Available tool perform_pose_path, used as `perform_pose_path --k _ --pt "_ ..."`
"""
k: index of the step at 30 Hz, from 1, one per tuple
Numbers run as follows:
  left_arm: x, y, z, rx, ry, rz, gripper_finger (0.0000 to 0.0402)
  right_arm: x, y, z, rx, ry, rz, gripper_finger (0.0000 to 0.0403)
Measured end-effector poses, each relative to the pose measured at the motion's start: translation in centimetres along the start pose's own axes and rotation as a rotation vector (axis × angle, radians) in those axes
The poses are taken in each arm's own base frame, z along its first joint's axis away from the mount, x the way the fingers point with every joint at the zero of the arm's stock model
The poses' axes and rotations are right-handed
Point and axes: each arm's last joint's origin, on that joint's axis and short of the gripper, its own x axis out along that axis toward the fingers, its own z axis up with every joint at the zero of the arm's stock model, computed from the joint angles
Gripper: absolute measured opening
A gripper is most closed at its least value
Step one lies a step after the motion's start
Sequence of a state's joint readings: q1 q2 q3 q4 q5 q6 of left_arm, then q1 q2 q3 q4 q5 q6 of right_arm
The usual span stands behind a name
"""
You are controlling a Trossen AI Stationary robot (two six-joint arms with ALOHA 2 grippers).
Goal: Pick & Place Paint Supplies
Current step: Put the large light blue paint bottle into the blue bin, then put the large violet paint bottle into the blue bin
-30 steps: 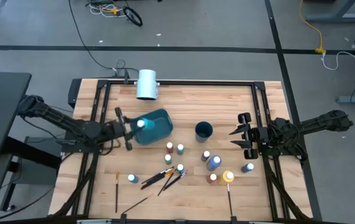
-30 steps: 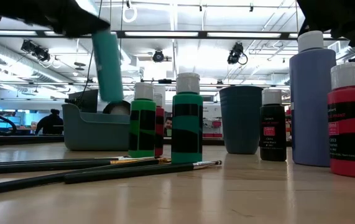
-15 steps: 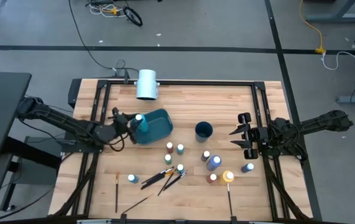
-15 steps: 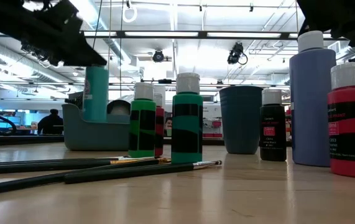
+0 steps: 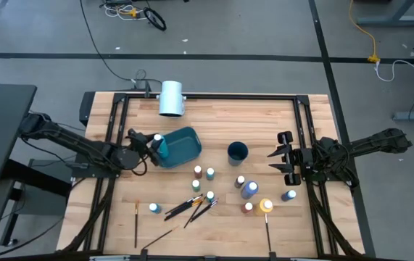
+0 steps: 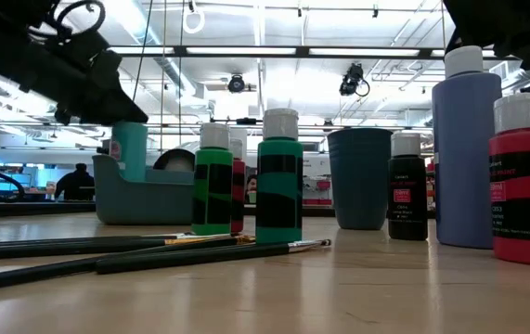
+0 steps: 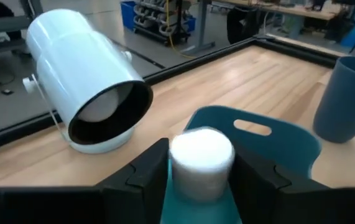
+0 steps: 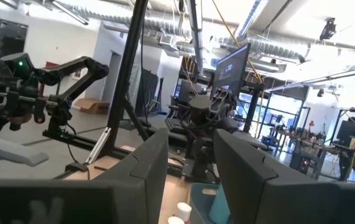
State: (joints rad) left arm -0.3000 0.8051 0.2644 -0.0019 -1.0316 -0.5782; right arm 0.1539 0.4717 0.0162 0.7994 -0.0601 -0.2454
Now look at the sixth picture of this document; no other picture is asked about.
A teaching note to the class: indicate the small teal green paint bottle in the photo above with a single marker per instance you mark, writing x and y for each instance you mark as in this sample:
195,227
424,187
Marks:
278,185

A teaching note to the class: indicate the black beam with light strips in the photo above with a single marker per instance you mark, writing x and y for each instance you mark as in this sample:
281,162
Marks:
181,51

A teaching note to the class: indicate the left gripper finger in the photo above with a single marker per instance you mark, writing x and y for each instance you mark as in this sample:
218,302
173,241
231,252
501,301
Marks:
111,111

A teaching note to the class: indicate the large lavender paint bottle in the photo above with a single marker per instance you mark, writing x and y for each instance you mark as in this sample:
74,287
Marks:
466,162

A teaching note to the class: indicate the small black paint bottle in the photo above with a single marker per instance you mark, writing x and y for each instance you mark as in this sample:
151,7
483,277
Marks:
407,199

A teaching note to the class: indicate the dark blue plastic cup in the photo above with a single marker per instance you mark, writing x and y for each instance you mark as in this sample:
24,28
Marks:
359,181

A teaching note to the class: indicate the silver ceiling duct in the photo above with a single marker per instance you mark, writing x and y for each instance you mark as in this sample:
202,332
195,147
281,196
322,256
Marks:
153,37

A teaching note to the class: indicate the small scarlet red paint bottle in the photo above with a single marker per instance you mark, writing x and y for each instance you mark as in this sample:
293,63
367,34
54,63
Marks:
526,209

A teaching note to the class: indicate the person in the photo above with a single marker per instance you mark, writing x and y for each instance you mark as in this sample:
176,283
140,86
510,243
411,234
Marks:
75,185
251,185

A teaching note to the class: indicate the teal plastic storage bin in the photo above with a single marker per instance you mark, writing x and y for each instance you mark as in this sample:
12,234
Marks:
144,204

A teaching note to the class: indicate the large teal paint bottle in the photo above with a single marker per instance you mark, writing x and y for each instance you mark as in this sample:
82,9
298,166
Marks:
130,148

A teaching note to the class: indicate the small light green paint bottle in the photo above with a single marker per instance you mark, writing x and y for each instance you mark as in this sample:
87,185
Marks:
211,185

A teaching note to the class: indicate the small dark red paint bottle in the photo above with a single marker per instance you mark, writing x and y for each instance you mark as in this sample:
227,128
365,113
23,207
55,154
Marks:
238,195

